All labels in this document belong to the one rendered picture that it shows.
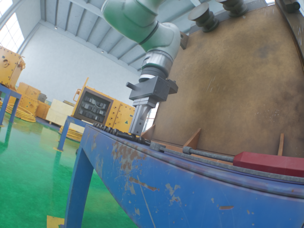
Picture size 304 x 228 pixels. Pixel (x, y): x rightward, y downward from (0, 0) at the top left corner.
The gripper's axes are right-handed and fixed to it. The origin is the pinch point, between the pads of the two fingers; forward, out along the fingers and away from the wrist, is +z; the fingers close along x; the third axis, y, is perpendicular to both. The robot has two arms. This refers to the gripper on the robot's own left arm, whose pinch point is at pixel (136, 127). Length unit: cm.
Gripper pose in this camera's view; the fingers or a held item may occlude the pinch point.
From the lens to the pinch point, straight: 37.6
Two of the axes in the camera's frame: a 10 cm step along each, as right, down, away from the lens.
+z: -2.9, 9.3, -2.1
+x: 5.7, -0.1, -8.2
